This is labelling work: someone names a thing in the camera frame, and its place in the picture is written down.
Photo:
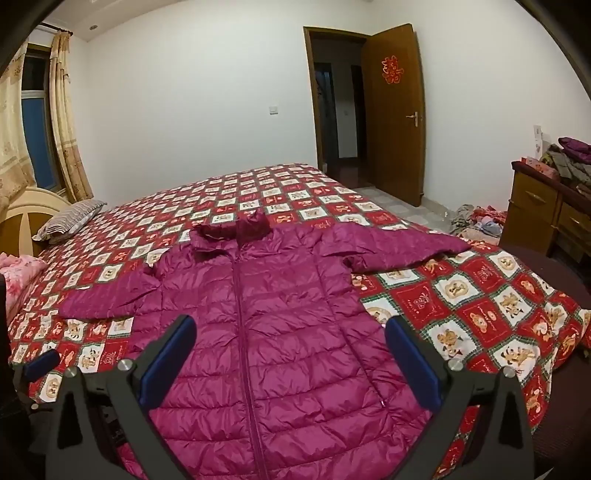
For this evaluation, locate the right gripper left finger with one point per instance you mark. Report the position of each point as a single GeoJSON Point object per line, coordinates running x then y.
{"type": "Point", "coordinates": [97, 413]}

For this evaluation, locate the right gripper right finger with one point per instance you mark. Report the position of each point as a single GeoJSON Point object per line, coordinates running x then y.
{"type": "Point", "coordinates": [500, 445]}

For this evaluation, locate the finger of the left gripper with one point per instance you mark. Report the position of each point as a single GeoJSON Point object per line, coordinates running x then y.
{"type": "Point", "coordinates": [44, 362]}

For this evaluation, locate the magenta quilted down jacket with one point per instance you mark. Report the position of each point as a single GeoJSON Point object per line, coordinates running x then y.
{"type": "Point", "coordinates": [290, 377]}

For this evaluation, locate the clothes pile on floor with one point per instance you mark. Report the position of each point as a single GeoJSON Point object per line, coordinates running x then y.
{"type": "Point", "coordinates": [478, 224]}

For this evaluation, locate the clothes pile on dresser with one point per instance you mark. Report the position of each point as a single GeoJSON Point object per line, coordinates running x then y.
{"type": "Point", "coordinates": [571, 158]}

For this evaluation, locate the pink floral blanket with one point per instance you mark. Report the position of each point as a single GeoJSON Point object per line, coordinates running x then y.
{"type": "Point", "coordinates": [19, 273]}

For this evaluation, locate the red patterned bed quilt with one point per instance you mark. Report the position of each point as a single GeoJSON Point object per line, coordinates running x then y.
{"type": "Point", "coordinates": [482, 306]}

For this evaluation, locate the striped grey pillow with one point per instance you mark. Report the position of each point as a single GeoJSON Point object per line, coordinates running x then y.
{"type": "Point", "coordinates": [68, 222]}

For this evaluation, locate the beige wooden headboard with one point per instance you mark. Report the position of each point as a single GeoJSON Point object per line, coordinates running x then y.
{"type": "Point", "coordinates": [25, 216]}

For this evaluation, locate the beige patterned curtain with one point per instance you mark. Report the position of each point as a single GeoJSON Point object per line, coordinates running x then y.
{"type": "Point", "coordinates": [73, 171]}

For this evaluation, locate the brown wooden dresser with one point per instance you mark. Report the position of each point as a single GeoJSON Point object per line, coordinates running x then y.
{"type": "Point", "coordinates": [549, 218]}

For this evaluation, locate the window with blue pane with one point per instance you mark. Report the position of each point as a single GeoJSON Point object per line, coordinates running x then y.
{"type": "Point", "coordinates": [36, 119]}

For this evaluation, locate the pink box on dresser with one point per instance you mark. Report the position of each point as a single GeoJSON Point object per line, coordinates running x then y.
{"type": "Point", "coordinates": [541, 168]}

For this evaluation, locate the white card on dresser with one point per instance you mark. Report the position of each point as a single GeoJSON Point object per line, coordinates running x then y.
{"type": "Point", "coordinates": [539, 141]}

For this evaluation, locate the brown wooden door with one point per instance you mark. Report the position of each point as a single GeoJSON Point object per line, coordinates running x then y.
{"type": "Point", "coordinates": [396, 149]}

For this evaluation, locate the red double happiness decoration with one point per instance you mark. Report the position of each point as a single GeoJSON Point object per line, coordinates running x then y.
{"type": "Point", "coordinates": [392, 71]}

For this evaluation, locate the metal door handle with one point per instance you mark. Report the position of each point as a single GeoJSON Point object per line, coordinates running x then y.
{"type": "Point", "coordinates": [415, 118]}

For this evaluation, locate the dark wooden door frame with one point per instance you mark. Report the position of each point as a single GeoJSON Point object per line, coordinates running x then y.
{"type": "Point", "coordinates": [338, 100]}

